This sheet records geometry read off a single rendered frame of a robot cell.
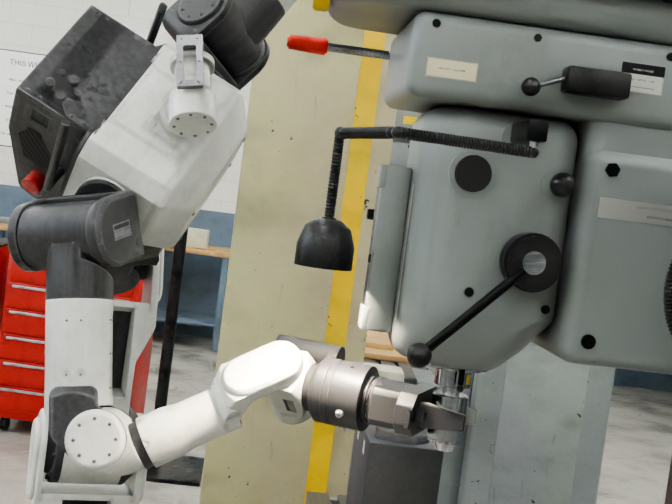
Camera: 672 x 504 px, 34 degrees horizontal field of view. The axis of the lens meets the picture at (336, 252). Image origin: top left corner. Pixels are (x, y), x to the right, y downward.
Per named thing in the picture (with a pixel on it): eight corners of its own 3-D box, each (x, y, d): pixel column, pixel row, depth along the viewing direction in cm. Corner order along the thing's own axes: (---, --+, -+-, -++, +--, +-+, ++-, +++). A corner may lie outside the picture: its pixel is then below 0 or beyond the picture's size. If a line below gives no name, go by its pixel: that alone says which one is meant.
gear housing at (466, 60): (405, 93, 125) (417, 6, 125) (381, 108, 150) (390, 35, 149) (685, 132, 128) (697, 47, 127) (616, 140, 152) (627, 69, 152)
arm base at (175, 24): (142, 34, 169) (192, 48, 162) (186, -29, 172) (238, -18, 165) (191, 92, 180) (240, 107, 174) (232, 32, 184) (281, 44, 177)
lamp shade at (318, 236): (286, 261, 137) (292, 212, 136) (338, 266, 139) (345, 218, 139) (305, 267, 130) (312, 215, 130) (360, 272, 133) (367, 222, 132)
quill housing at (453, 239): (396, 367, 129) (432, 99, 127) (377, 342, 150) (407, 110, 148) (552, 385, 131) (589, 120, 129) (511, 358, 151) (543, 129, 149)
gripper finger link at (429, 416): (464, 435, 137) (417, 425, 140) (467, 410, 137) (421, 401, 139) (460, 437, 136) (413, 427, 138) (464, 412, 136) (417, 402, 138)
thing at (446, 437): (469, 443, 141) (475, 404, 141) (448, 446, 137) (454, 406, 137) (440, 434, 144) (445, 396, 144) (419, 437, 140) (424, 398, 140)
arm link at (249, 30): (224, -41, 173) (170, 22, 170) (260, -27, 167) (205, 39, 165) (258, 7, 182) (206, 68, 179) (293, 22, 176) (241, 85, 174)
